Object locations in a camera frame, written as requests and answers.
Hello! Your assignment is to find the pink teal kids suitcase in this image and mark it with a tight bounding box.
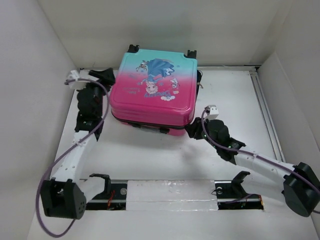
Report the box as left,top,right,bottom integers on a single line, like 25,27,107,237
109,44,202,137

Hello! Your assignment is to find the aluminium side rail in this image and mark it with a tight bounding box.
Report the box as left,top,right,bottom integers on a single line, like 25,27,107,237
249,67,286,162

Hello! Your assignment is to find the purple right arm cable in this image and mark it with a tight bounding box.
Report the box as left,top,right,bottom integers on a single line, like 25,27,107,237
201,106,320,215

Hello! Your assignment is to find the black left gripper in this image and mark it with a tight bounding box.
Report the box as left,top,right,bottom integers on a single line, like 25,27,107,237
77,68,115,117

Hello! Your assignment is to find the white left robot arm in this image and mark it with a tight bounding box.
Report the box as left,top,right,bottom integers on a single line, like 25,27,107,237
39,67,116,220

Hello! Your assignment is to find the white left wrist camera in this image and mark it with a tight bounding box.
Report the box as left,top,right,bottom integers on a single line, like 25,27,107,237
64,69,86,91

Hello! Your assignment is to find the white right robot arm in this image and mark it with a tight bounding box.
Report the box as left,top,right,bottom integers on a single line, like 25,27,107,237
185,117,320,217

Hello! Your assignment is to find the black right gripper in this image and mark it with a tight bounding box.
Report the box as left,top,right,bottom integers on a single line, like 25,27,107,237
184,116,220,150

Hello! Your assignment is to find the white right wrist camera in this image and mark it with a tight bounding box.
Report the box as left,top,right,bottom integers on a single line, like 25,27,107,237
204,105,219,121

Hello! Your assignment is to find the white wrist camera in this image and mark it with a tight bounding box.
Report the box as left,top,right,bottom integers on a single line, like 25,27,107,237
204,105,219,121
64,69,86,91

